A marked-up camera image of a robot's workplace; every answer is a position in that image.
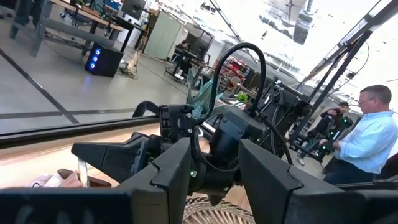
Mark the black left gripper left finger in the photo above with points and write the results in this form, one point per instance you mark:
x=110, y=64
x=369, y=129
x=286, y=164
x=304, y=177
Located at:
x=168, y=174

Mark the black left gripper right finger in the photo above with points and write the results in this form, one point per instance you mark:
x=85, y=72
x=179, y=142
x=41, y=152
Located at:
x=267, y=180

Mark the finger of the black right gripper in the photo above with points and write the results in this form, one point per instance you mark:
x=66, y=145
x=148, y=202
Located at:
x=127, y=165
x=93, y=154

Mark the round woven placemat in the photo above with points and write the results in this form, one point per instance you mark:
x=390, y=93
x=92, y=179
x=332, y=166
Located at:
x=214, y=214

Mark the black handheld device green lights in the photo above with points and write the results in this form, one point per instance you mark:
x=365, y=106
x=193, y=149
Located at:
x=323, y=153

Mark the green snake plant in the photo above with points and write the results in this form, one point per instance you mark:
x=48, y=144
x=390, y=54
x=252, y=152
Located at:
x=203, y=99

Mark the small bright green plant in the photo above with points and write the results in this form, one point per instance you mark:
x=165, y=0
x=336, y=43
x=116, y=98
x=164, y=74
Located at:
x=242, y=97

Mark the person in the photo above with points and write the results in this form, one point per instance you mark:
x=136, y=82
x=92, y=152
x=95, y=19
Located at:
x=370, y=143
x=183, y=46
x=329, y=121

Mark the black computer tower with lights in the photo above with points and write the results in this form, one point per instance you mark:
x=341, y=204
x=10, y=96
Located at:
x=104, y=60

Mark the red storage rack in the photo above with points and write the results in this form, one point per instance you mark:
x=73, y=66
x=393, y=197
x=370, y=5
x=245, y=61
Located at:
x=233, y=71

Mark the black office desk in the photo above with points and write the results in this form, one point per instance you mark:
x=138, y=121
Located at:
x=186, y=62

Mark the pale green partition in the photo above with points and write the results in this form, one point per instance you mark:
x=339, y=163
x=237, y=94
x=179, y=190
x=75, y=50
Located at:
x=161, y=35

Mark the wooden workbench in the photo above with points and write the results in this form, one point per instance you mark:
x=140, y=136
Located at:
x=77, y=18

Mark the black computer monitor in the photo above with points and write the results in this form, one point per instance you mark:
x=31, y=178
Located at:
x=133, y=7

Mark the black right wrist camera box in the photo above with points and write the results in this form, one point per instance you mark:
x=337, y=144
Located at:
x=239, y=124

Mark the black rig frame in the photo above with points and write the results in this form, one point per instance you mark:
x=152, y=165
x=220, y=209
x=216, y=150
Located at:
x=339, y=74

